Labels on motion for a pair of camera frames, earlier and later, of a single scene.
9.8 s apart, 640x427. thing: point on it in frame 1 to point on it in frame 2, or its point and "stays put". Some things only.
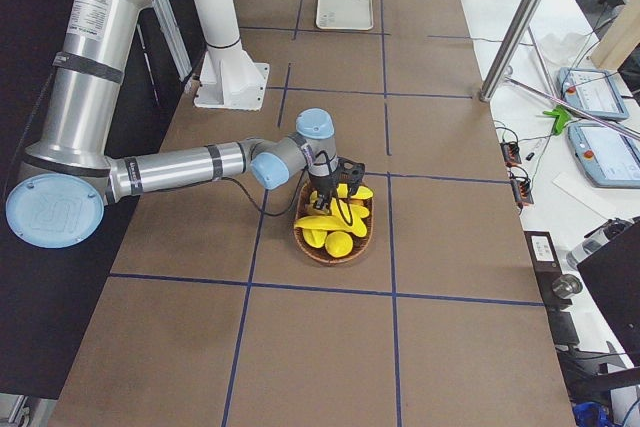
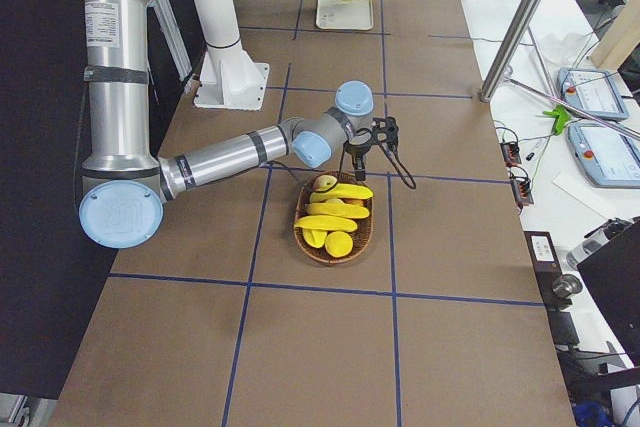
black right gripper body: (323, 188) to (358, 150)
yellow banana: (363, 192) stays put
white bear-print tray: (344, 7) stays put
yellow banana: (320, 222) stays put
